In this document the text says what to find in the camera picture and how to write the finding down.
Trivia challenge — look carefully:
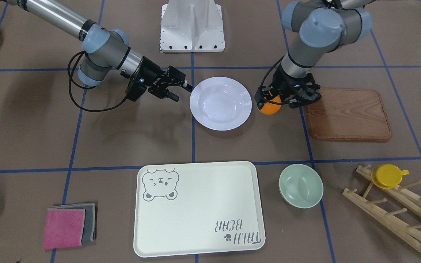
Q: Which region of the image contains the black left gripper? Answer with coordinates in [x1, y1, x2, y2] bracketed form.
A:
[254, 67, 322, 110]

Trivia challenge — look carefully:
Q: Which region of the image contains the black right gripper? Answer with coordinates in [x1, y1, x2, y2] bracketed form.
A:
[126, 57, 193, 102]

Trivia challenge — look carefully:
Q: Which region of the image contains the orange fruit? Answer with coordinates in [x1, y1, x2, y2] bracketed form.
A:
[259, 96, 282, 115]

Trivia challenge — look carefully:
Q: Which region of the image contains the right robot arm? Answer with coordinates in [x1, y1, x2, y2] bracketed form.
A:
[7, 0, 193, 102]

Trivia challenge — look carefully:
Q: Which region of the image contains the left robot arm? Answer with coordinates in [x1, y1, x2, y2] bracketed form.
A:
[254, 0, 372, 115]

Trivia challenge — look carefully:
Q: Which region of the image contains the brown wooden tray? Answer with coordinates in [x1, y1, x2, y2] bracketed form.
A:
[304, 88, 393, 142]

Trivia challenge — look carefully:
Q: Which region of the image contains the cream bear tray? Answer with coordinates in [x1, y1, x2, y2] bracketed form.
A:
[133, 161, 266, 258]

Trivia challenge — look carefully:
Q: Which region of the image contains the white round plate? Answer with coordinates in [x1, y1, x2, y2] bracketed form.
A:
[189, 76, 252, 131]

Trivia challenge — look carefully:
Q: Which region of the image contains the light green bowl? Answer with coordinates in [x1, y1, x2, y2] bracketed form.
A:
[278, 164, 324, 209]

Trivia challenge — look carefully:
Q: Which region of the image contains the yellow mug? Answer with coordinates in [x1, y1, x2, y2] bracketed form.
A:
[370, 164, 409, 189]

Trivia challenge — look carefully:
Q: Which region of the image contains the wooden peg drying rack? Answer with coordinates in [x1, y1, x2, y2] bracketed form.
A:
[342, 165, 421, 254]

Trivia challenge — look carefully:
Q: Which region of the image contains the pink and grey cloth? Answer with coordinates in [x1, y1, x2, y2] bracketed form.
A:
[42, 203, 96, 250]

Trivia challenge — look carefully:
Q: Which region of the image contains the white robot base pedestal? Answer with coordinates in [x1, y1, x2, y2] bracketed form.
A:
[159, 0, 225, 53]

